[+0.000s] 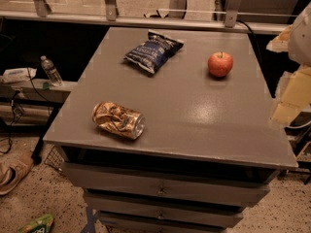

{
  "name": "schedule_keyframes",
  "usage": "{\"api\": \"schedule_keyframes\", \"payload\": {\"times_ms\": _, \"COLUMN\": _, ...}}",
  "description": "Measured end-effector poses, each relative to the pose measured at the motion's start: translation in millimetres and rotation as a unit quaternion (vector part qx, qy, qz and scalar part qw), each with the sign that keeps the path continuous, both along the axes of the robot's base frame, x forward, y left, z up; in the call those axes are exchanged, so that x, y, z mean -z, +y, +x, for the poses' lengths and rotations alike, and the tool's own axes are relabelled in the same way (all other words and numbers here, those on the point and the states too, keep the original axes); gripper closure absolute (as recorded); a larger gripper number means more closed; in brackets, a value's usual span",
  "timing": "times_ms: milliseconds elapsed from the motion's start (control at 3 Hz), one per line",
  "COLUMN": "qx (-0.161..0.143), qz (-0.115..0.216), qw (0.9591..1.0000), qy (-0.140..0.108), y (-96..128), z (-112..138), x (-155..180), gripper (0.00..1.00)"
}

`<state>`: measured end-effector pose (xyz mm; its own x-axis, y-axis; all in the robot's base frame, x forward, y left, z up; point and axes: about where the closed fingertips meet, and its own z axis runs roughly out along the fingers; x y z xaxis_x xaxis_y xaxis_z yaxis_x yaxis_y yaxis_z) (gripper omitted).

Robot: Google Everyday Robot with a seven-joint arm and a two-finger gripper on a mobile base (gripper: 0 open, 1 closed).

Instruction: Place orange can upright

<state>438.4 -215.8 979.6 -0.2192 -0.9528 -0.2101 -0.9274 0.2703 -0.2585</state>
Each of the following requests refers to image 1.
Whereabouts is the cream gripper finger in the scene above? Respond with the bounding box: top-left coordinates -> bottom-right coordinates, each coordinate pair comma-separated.
266,25 -> 292,52
271,66 -> 311,125

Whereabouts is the crushed orange soda can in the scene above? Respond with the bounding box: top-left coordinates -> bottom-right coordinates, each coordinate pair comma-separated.
92,102 -> 145,140

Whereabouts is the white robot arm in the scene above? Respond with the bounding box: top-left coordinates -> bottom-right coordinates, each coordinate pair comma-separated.
266,3 -> 311,126

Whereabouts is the red apple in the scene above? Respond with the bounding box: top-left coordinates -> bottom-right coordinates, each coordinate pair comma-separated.
207,51 -> 233,78

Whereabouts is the grey drawer cabinet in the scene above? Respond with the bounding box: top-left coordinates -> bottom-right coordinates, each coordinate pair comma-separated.
45,27 -> 296,233

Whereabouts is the blue chip bag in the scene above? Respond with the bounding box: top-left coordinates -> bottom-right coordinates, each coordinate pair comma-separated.
124,30 -> 184,75

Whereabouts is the clear plastic water bottle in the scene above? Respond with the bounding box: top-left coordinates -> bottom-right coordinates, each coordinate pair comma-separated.
40,55 -> 62,86

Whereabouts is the low grey side bench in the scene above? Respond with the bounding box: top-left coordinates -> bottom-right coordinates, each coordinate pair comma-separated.
0,79 -> 77,165

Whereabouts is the white tissue pack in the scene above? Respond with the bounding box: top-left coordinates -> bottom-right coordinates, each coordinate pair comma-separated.
1,67 -> 37,83

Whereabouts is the green snack package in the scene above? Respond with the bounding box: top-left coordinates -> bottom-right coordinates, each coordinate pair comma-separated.
17,214 -> 54,233

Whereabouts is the tan shoe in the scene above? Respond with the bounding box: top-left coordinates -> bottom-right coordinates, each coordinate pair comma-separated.
0,152 -> 34,196

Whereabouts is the metal window rail frame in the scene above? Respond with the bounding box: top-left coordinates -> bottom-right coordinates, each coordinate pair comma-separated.
0,0 -> 311,36

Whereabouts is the black cable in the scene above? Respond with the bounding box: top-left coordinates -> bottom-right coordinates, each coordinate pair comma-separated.
0,67 -> 52,155

